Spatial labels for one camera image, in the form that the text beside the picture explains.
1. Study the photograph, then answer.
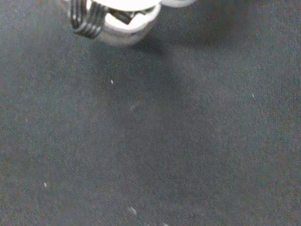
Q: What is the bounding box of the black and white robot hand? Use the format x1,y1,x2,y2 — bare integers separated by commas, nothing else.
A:
67,0,196,46

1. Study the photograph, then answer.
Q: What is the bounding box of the black table cloth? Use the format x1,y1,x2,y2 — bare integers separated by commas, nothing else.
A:
0,0,301,226

